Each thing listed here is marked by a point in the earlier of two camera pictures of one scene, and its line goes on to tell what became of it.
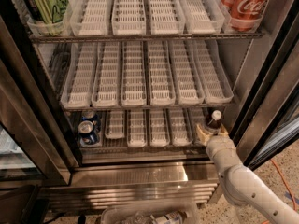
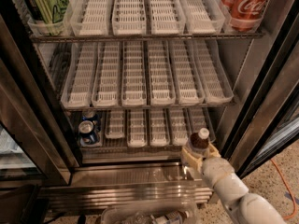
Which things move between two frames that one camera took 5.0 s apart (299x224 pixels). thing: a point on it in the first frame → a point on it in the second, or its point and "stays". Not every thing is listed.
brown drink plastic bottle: [214, 123] → [199, 142]
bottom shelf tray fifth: [180, 130] stays
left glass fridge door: [34, 149] stays
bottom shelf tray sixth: [195, 116] stays
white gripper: [217, 144] → [217, 171]
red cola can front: [245, 4] stays
